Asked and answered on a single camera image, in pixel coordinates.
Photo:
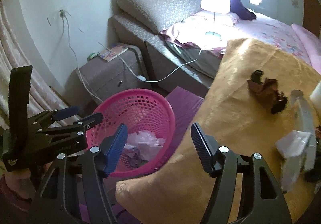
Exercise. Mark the grey upholstered headboard cushion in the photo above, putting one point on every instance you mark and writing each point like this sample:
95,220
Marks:
159,15

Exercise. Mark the pink plastic mesh basket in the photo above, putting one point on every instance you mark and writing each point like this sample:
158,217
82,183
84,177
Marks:
139,110

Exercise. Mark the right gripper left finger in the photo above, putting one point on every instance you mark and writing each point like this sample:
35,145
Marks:
110,151

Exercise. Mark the trash in basket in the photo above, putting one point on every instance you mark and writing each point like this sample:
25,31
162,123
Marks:
140,148

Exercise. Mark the golden yellow bedspread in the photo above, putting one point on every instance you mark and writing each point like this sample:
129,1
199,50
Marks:
179,192

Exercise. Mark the pink quilt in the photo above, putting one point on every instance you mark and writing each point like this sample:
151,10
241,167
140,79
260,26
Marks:
311,44

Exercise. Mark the colourful book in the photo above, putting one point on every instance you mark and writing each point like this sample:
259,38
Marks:
112,53

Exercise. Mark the grey cardboard box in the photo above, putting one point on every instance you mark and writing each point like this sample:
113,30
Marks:
304,123

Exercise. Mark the pink floral bed sheet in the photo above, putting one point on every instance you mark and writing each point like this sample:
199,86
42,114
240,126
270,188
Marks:
191,33

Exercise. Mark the white paper bag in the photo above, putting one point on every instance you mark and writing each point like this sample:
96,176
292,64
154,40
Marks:
292,148

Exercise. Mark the brown bedside cabinet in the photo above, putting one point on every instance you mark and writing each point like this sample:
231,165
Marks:
98,79

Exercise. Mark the purple floor mat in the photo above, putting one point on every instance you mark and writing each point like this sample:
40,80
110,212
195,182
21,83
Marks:
185,106

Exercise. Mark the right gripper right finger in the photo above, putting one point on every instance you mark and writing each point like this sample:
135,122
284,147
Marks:
207,150

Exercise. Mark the wall power socket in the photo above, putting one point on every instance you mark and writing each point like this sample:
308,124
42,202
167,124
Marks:
62,13

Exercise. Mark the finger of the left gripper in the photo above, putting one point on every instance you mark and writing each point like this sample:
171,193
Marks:
65,113
90,121

